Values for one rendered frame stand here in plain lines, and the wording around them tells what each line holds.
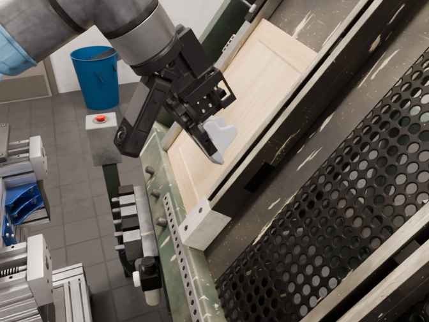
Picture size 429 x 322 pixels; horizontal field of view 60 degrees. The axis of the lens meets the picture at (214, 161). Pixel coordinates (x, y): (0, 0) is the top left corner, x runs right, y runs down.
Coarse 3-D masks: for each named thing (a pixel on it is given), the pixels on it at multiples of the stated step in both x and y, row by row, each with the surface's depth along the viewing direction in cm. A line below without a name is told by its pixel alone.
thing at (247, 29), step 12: (276, 0) 117; (264, 12) 118; (252, 24) 119; (240, 36) 121; (228, 48) 125; (240, 48) 123; (228, 60) 124; (168, 132) 137; (180, 132) 134; (168, 144) 136
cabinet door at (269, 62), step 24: (264, 24) 116; (264, 48) 111; (288, 48) 101; (240, 72) 117; (264, 72) 106; (288, 72) 97; (240, 96) 111; (264, 96) 101; (240, 120) 106; (192, 144) 124; (240, 144) 102; (192, 168) 118; (216, 168) 106; (192, 192) 111
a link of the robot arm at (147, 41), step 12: (156, 12) 41; (144, 24) 40; (156, 24) 41; (168, 24) 43; (120, 36) 41; (132, 36) 41; (144, 36) 41; (156, 36) 41; (168, 36) 42; (120, 48) 42; (132, 48) 42; (144, 48) 42; (156, 48) 42; (168, 48) 43; (132, 60) 43; (144, 60) 43
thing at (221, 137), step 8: (208, 120) 52; (208, 128) 52; (216, 128) 53; (224, 128) 54; (232, 128) 54; (192, 136) 54; (216, 136) 54; (224, 136) 54; (232, 136) 55; (200, 144) 52; (216, 144) 54; (224, 144) 55; (216, 152) 54; (216, 160) 55
